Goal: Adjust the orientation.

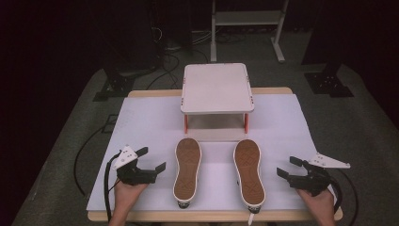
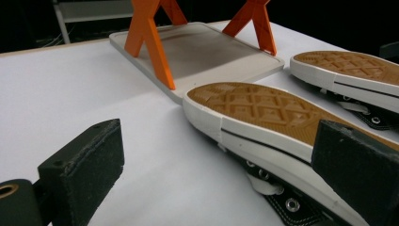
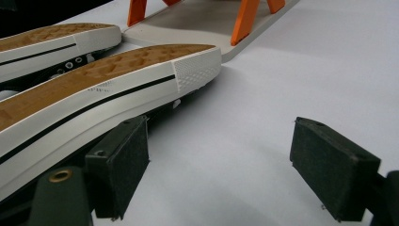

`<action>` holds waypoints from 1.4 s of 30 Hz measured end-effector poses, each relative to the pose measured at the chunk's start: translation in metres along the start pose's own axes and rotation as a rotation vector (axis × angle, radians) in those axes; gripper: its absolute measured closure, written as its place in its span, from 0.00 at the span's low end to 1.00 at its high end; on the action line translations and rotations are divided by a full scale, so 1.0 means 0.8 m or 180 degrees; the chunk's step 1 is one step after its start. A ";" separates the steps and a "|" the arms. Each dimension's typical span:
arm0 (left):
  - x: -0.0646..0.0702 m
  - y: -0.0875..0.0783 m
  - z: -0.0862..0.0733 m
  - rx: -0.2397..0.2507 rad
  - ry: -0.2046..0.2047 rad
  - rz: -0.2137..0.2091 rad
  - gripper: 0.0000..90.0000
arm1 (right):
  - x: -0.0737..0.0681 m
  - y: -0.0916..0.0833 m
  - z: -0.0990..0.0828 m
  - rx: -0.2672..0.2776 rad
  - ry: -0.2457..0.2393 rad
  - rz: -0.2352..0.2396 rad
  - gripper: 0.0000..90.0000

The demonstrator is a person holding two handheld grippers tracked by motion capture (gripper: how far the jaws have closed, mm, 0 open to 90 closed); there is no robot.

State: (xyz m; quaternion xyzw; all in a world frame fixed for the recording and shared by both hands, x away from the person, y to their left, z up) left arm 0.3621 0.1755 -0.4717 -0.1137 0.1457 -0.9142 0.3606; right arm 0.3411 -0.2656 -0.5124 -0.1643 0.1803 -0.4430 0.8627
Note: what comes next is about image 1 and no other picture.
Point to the person's left hand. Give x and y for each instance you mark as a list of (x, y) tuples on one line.
[(127, 196)]

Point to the white shoe rack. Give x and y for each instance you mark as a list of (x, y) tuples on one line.
[(216, 89)]

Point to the white metal stand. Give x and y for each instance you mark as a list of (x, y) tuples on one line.
[(247, 17)]

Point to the white table mat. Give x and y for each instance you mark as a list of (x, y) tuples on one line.
[(147, 125)]

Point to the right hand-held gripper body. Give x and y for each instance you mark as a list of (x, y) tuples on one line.
[(313, 182)]

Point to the person's right hand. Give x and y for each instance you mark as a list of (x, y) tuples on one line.
[(318, 204)]

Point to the black stand base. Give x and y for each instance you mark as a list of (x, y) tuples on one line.
[(114, 88), (327, 83)]

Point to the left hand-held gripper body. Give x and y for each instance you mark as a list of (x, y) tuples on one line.
[(131, 175)]

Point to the wooden table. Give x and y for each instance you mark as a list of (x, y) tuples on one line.
[(204, 216)]

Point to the black canvas sneaker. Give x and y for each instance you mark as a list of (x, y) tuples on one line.
[(187, 169), (249, 172)]

